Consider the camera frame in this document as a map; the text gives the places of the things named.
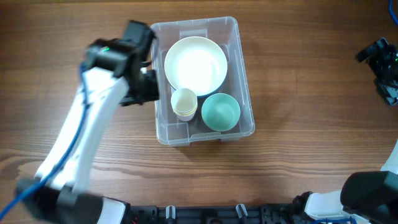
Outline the cream white cup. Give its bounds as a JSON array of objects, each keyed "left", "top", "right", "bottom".
[{"left": 171, "top": 88, "right": 197, "bottom": 113}]

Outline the yellow cup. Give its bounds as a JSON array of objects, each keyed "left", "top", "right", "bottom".
[{"left": 173, "top": 105, "right": 198, "bottom": 116}]

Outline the pink cup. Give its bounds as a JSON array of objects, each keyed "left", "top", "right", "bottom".
[{"left": 176, "top": 113, "right": 195, "bottom": 122}]

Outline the cream large bowl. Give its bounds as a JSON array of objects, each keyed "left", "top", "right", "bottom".
[{"left": 164, "top": 36, "right": 228, "bottom": 97}]

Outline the mint green bowl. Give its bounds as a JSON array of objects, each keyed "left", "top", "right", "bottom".
[{"left": 201, "top": 93, "right": 241, "bottom": 132}]

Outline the dark blue large bowl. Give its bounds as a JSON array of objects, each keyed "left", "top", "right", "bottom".
[{"left": 170, "top": 80, "right": 226, "bottom": 98}]

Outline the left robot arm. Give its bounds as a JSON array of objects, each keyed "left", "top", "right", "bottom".
[{"left": 16, "top": 21, "right": 159, "bottom": 223}]

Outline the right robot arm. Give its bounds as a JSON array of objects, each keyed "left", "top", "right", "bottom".
[{"left": 289, "top": 38, "right": 397, "bottom": 223}]

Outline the clear plastic storage box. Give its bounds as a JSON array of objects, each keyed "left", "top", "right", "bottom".
[{"left": 150, "top": 17, "right": 255, "bottom": 146}]

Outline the blue right cable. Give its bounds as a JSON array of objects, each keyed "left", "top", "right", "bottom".
[{"left": 387, "top": 0, "right": 398, "bottom": 27}]

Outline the blue cable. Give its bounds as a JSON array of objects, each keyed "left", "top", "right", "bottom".
[
  {"left": 387, "top": 0, "right": 398, "bottom": 27},
  {"left": 0, "top": 62, "right": 91, "bottom": 218}
]

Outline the blue left cable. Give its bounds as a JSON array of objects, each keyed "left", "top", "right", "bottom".
[{"left": 0, "top": 62, "right": 91, "bottom": 218}]

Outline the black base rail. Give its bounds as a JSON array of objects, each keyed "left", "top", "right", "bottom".
[{"left": 126, "top": 203, "right": 313, "bottom": 224}]

